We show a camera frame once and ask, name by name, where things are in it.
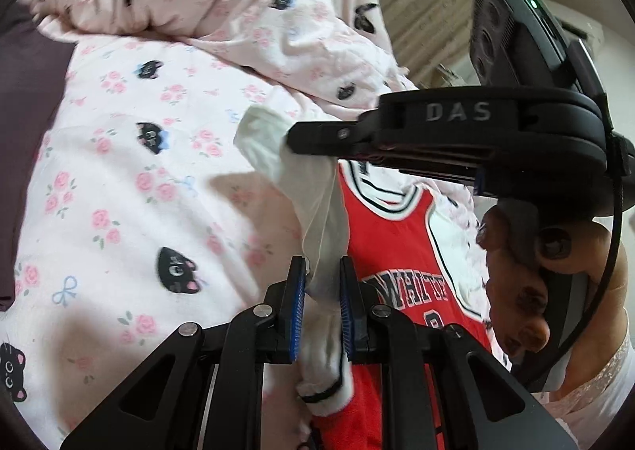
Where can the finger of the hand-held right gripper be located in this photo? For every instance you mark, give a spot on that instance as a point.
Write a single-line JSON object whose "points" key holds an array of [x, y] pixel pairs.
{"points": [[322, 134]]}

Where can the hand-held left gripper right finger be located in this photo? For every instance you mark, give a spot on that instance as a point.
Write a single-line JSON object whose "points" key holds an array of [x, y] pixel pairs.
{"points": [[347, 316]]}

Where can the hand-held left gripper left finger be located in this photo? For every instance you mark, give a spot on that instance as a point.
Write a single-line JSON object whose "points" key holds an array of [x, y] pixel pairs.
{"points": [[297, 316]]}

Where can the red and white jersey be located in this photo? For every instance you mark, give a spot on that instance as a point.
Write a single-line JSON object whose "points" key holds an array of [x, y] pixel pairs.
{"points": [[397, 241]]}

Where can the person's right forearm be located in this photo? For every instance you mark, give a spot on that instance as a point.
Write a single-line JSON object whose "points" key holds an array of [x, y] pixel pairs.
{"points": [[610, 370]]}

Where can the person's right hand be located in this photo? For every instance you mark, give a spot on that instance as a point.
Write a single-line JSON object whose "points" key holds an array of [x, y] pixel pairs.
{"points": [[511, 291]]}

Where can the pink cat print duvet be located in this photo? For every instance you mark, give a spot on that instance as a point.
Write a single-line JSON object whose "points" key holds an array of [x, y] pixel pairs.
{"points": [[223, 8]]}

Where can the pink cat print bed cover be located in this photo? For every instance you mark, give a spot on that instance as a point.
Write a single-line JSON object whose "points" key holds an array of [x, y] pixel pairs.
{"points": [[124, 206]]}

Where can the dark folded garment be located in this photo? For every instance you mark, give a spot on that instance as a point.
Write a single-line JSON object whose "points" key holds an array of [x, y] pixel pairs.
{"points": [[25, 132]]}

